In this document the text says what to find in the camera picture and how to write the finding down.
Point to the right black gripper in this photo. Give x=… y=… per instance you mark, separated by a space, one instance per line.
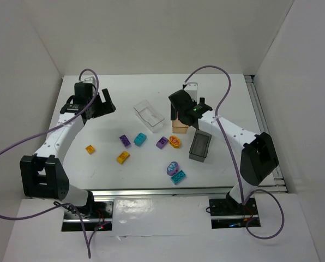
x=173 y=112

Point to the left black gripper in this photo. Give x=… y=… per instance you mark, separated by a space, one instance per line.
x=103 y=104

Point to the teal rounded lego brick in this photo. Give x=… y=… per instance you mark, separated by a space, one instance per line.
x=140 y=139

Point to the teal rectangular lego brick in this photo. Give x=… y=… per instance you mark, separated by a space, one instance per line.
x=178 y=177

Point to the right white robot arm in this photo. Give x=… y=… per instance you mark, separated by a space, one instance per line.
x=258 y=157

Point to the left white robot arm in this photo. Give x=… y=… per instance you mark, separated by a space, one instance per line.
x=43 y=175

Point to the orange translucent container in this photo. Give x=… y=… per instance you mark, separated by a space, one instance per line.
x=178 y=127

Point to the purple flat lego brick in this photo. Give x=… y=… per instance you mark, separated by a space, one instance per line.
x=125 y=141

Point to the yellow butterfly lego brick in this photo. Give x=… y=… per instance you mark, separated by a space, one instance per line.
x=174 y=141

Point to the clear plastic container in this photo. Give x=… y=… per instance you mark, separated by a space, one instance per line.
x=150 y=117

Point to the dark grey translucent container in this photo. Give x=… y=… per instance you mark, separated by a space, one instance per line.
x=200 y=146

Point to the purple rounded lego brick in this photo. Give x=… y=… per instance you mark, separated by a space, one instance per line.
x=162 y=142

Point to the small yellow lego brick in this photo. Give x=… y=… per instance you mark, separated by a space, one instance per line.
x=90 y=149

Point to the yellow curved lego brick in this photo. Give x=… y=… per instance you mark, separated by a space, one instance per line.
x=123 y=157

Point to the purple flower lego brick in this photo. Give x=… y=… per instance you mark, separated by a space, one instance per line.
x=172 y=168

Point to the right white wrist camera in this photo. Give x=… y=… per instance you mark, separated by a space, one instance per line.
x=192 y=89

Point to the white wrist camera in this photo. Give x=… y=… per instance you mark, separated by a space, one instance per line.
x=192 y=89
x=89 y=80

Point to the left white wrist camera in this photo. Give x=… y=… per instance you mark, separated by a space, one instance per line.
x=89 y=80

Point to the front aluminium rail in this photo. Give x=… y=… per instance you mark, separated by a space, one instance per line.
x=160 y=192

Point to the aluminium rail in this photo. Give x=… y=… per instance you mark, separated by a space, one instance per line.
x=160 y=192
x=261 y=120

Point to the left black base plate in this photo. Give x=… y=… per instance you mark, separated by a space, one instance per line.
x=101 y=216

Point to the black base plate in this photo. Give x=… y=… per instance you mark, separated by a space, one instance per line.
x=101 y=216
x=224 y=216

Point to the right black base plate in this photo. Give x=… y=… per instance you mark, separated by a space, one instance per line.
x=224 y=216

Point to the right aluminium rail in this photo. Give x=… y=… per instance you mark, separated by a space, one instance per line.
x=261 y=120

